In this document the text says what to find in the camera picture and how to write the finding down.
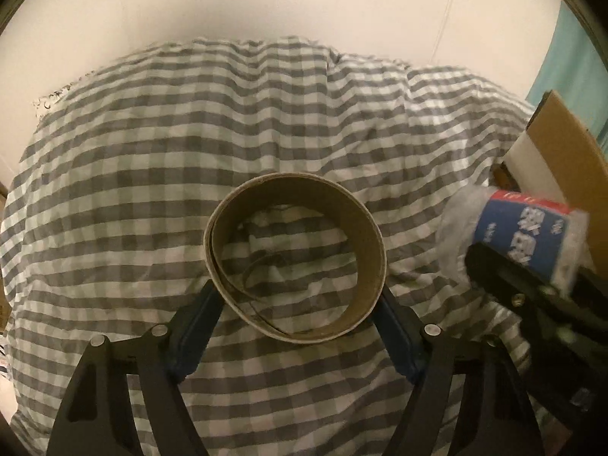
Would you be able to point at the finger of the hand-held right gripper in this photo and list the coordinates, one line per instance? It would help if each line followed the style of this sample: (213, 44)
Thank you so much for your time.
(503, 270)
(596, 281)

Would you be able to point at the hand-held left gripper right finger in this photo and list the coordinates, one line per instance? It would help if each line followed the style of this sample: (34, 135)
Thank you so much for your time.
(398, 335)

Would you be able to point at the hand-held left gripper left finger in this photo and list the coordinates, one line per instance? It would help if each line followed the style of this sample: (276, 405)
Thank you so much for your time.
(199, 324)

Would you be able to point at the blue labelled plastic packet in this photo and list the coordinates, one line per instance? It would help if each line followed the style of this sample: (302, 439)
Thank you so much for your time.
(517, 232)

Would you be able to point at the brown cardboard box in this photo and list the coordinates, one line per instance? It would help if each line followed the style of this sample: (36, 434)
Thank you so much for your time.
(565, 161)

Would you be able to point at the grey white checked blanket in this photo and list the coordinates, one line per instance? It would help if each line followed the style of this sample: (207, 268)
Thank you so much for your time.
(166, 152)

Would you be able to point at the blue curtain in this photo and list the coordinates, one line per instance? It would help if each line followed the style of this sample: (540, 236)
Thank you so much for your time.
(570, 61)

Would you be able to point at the floral white pillow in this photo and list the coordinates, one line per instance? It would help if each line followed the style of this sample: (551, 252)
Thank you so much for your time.
(47, 99)

